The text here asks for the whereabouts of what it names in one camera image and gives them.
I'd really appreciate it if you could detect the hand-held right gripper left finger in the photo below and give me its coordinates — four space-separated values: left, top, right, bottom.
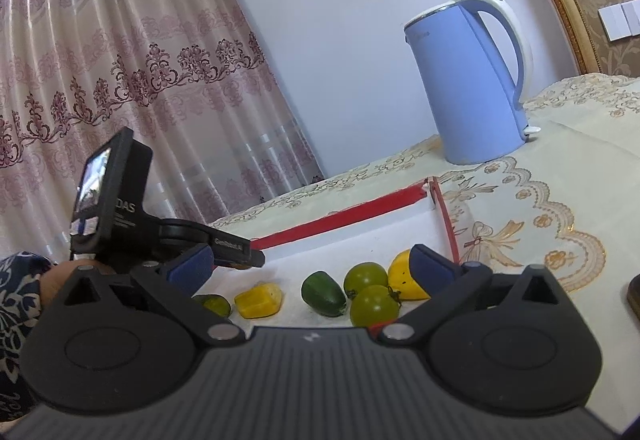
60 243 247 347

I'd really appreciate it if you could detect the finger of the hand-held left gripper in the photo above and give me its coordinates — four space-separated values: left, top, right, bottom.
160 219 266 269

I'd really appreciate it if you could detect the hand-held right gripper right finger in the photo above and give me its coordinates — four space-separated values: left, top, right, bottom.
378 244 573 346

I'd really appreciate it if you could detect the yellow fruit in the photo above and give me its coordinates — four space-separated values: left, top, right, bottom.
387 250 432 303

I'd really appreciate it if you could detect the small dark green cucumber piece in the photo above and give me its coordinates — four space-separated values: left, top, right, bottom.
192 294 232 319

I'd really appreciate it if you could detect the yellow pepper piece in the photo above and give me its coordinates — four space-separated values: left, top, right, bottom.
234 284 284 319

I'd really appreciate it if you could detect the green tomato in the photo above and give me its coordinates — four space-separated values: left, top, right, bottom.
343 262 389 298
349 285 401 327

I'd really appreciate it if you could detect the red and white shallow box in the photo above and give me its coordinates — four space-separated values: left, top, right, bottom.
192 176 463 328

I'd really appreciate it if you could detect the person's left forearm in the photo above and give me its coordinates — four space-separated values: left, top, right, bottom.
0 252 118 421

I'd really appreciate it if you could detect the cream embroidered tablecloth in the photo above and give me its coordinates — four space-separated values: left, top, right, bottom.
207 72 640 421

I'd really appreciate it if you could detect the pink patterned curtain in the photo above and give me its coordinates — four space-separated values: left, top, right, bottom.
0 0 326 271

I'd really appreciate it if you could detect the blue electric kettle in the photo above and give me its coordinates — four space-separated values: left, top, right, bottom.
403 0 542 165

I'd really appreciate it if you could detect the dark object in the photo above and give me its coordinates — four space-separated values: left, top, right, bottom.
625 272 640 321

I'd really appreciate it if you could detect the white wall switch panel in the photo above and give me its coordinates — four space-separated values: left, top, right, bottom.
599 0 640 40

